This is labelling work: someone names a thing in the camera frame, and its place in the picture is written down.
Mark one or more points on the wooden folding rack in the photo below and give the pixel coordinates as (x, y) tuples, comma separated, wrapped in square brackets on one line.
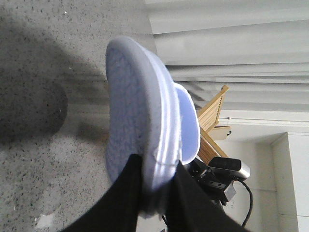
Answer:
[(208, 118)]

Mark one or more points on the light blue slipper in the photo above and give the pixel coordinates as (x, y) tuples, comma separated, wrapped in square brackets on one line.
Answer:
[(151, 116)]

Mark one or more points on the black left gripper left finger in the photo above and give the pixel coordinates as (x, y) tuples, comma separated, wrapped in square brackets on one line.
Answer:
[(118, 209)]

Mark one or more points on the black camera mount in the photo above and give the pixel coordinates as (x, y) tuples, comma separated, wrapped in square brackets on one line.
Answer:
[(219, 189)]

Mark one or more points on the black silver webcam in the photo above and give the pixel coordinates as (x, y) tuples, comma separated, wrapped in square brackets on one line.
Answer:
[(231, 167)]

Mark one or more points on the pale green curtain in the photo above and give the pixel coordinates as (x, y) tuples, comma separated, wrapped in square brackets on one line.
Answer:
[(258, 48)]

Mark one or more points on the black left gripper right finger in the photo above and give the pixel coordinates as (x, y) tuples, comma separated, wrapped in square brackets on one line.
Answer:
[(189, 209)]

